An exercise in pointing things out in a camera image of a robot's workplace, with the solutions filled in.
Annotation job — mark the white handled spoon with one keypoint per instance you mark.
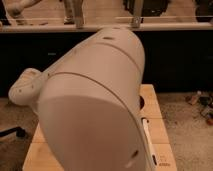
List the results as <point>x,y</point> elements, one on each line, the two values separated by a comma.
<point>145,122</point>

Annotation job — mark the black office chair base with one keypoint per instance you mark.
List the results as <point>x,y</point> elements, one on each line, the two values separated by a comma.
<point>18,131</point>

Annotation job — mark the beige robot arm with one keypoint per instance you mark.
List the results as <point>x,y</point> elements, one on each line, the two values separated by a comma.
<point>88,104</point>

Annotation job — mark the wooden railing shelf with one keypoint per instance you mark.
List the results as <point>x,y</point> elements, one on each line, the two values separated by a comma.
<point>96,14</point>

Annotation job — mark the dark brown bowl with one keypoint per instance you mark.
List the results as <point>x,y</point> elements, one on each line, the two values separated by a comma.
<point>142,102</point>

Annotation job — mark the clutter on floor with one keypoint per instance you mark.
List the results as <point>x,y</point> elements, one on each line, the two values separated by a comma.
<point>206,102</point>

